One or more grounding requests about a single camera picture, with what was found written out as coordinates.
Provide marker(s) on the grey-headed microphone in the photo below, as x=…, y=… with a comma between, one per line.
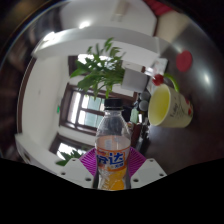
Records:
x=143, y=105
x=145, y=95

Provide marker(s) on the flat round red coaster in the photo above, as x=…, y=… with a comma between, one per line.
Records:
x=184, y=61

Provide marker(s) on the red carpeted staircase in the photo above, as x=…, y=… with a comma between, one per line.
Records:
x=160, y=6

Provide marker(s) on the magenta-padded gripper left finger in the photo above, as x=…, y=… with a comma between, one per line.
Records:
x=76, y=171

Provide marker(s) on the dark-framed window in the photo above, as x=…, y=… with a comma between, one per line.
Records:
x=83, y=59
x=65, y=146

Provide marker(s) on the printed white paper leaflet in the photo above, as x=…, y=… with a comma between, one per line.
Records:
x=161, y=66

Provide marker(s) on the dark wooden double door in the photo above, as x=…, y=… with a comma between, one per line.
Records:
x=85, y=111

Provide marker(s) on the clear orange drink bottle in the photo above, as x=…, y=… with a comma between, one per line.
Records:
x=112, y=150

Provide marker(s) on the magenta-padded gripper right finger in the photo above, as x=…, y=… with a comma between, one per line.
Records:
x=148, y=171

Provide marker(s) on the green exit sign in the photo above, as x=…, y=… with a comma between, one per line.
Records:
x=58, y=109

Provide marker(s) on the glowing wall lamp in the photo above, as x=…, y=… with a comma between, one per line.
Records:
x=84, y=24

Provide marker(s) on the white wall heater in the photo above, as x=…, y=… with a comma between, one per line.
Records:
x=121, y=10

